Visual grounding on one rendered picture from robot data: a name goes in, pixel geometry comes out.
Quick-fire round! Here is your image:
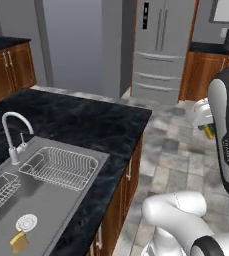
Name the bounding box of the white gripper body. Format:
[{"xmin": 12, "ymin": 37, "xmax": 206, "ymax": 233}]
[{"xmin": 191, "ymin": 97, "xmax": 217, "ymax": 129}]

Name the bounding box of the yellow green sponge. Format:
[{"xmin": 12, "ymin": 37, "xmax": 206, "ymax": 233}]
[{"xmin": 203, "ymin": 122, "xmax": 218, "ymax": 140}]

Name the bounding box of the brown cabinet run black top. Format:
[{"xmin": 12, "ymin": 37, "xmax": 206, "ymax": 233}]
[
  {"xmin": 178, "ymin": 41, "xmax": 229, "ymax": 103},
  {"xmin": 0, "ymin": 36, "xmax": 38, "ymax": 108}
]

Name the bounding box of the brown island cabinet door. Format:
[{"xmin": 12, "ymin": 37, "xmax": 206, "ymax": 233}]
[
  {"xmin": 121, "ymin": 134, "xmax": 144, "ymax": 218},
  {"xmin": 95, "ymin": 181, "xmax": 126, "ymax": 256}
]

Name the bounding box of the grey sink basin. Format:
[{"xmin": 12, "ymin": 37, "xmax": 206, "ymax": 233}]
[{"xmin": 0, "ymin": 134, "xmax": 111, "ymax": 256}]

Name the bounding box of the white round sink drain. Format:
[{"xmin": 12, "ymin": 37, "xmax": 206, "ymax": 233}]
[{"xmin": 15, "ymin": 213, "xmax": 39, "ymax": 233}]

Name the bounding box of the grey steel fridge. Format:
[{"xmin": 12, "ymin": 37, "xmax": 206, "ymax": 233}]
[{"xmin": 130, "ymin": 0, "xmax": 198, "ymax": 106}]

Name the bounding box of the grey framed window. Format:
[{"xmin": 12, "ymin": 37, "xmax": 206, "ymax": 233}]
[{"xmin": 208, "ymin": 0, "xmax": 229, "ymax": 25}]

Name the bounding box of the white curved tap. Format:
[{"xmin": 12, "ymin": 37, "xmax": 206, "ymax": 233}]
[{"xmin": 1, "ymin": 111, "xmax": 36, "ymax": 166}]

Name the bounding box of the white wall outlet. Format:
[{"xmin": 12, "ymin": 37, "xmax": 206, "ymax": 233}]
[{"xmin": 219, "ymin": 27, "xmax": 229, "ymax": 39}]

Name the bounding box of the silver cabinet door handle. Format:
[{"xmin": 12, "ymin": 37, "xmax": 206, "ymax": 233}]
[
  {"xmin": 95, "ymin": 225, "xmax": 104, "ymax": 251},
  {"xmin": 126, "ymin": 156, "xmax": 134, "ymax": 182}
]

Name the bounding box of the large wire dish rack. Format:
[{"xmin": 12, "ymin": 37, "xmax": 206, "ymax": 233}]
[{"xmin": 18, "ymin": 146, "xmax": 100, "ymax": 193}]

